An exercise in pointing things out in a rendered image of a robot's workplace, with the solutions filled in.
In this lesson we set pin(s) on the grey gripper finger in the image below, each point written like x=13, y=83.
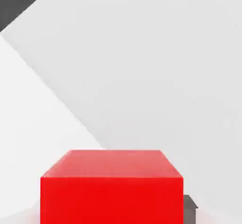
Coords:
x=189, y=210

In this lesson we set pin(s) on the small red cube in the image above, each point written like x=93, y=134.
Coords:
x=111, y=193

